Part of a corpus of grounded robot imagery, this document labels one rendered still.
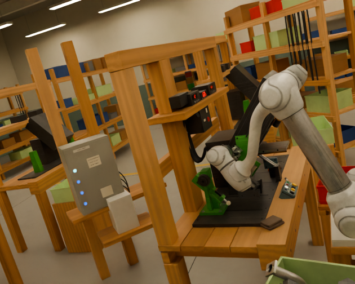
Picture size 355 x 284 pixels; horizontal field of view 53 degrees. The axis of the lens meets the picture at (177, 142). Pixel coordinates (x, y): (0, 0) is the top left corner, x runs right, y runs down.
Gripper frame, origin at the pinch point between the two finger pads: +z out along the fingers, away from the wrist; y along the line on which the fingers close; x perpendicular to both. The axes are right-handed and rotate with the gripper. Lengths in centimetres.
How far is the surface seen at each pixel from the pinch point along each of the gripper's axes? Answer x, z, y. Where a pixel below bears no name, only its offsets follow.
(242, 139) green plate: -7.6, 4.4, 1.9
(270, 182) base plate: 7.5, 21.5, -27.3
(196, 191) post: 35.3, -8.4, 2.5
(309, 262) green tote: -2, -72, -65
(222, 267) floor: 108, 74, -38
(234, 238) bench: 26, -41, -35
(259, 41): -73, 324, 136
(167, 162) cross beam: 26.1, -27.2, 24.2
